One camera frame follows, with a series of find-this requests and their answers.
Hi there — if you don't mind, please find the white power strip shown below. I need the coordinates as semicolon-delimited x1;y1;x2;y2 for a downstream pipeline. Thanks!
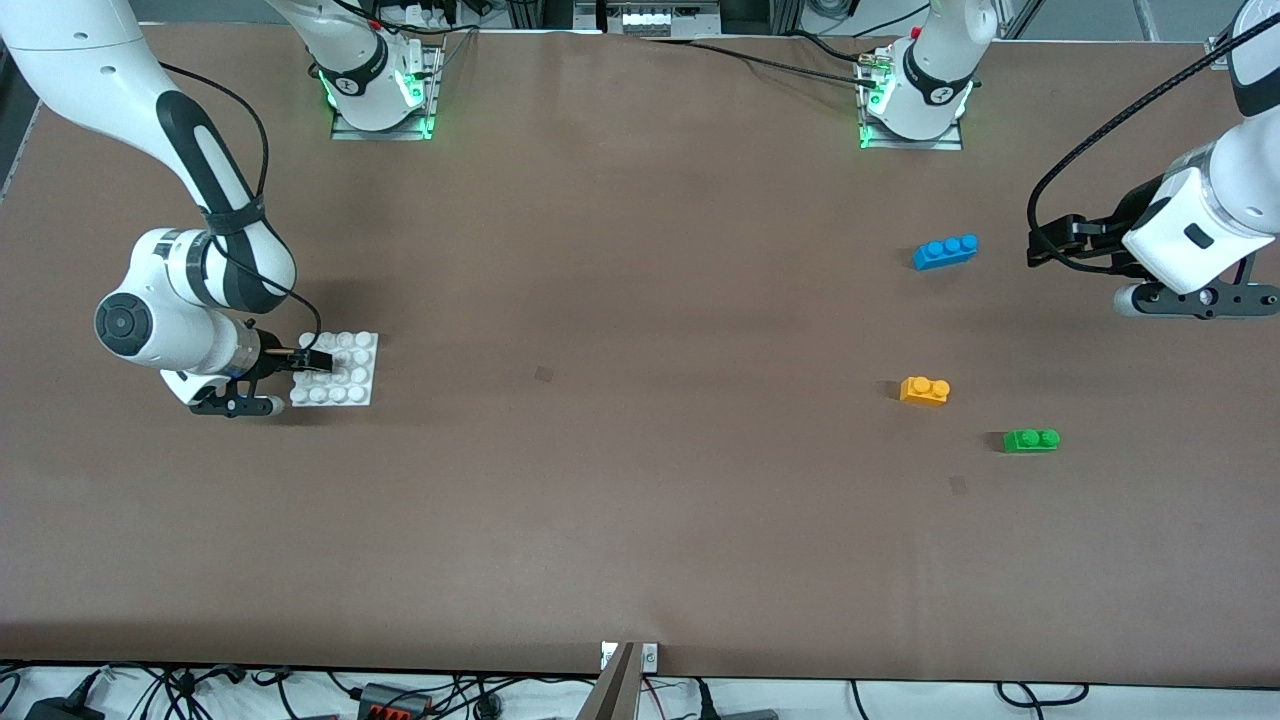
598;0;723;38

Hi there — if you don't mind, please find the blue toy block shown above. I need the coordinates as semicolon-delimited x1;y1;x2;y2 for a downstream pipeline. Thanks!
912;234;980;272

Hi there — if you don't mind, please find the black adapter with orange levers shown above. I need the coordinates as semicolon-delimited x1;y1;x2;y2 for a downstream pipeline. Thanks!
355;682;433;720

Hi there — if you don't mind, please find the white studded base plate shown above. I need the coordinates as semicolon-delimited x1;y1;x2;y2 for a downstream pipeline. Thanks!
289;331;379;408

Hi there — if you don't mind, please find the grey camera stand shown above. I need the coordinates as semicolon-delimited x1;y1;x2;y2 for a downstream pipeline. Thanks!
577;641;641;720

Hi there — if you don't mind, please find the looped black cable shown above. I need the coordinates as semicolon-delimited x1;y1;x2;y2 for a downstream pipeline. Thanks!
995;682;1091;708

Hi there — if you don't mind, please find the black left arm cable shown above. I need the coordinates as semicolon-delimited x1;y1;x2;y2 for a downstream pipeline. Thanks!
1027;8;1280;276

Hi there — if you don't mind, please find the short black table cable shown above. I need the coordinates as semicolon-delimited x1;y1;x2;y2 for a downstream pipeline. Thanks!
785;30;881;66

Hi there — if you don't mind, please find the white stand bracket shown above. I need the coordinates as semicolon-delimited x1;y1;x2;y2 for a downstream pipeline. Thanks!
600;641;660;672

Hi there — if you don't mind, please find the long black table cable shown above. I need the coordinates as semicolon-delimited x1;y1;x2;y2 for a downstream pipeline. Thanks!
640;35;881;86

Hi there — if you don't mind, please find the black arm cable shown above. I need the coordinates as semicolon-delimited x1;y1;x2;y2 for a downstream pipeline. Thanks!
1027;8;1280;276
158;62;323;353

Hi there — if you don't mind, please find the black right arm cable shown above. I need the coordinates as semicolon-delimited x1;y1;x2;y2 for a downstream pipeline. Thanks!
158;62;323;353

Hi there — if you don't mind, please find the black power adapter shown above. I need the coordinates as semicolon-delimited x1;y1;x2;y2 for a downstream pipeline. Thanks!
22;695;106;720

